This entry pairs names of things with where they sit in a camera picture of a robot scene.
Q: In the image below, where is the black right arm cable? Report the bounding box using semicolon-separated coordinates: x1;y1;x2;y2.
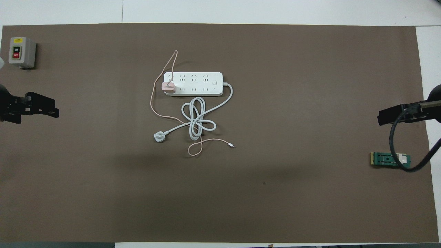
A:
389;103;441;173

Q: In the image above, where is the grey on-off switch box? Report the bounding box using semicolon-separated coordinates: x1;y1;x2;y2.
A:
8;37;37;69

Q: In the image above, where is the brown table mat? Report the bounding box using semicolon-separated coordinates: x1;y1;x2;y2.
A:
0;22;440;243

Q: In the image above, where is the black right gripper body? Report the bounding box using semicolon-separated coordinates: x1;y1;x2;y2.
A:
419;84;441;123

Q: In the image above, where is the green knife switch yellow base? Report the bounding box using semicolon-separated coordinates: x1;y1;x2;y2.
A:
370;152;411;169

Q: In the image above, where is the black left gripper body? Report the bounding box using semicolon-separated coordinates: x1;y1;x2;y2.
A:
0;84;25;124

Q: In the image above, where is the pink charging cable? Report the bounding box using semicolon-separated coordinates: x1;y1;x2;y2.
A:
150;50;235;157

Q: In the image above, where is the white power cord with plug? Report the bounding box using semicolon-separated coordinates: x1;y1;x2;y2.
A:
153;82;234;143

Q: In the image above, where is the white power strip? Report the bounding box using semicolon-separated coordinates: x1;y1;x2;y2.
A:
163;72;223;96

